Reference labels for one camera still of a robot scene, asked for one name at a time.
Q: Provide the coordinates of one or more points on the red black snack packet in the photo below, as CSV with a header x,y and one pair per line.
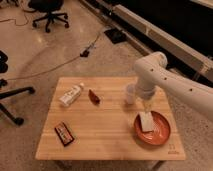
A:
x,y
64,134

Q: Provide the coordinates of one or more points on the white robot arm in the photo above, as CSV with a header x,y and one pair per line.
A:
x,y
151,71

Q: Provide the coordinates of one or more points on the white plastic bottle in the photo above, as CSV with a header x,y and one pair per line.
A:
x,y
69,97

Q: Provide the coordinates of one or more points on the white sponge block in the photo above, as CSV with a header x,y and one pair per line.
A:
x,y
147,122

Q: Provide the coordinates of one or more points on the black floor mat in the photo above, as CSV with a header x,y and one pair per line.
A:
x,y
115,35

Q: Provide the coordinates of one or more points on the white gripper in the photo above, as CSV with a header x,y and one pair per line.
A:
x,y
145,94

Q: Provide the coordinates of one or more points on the clear plastic cup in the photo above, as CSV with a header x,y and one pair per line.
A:
x,y
130,94

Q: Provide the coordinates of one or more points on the black office chair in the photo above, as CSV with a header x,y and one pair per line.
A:
x,y
50,9

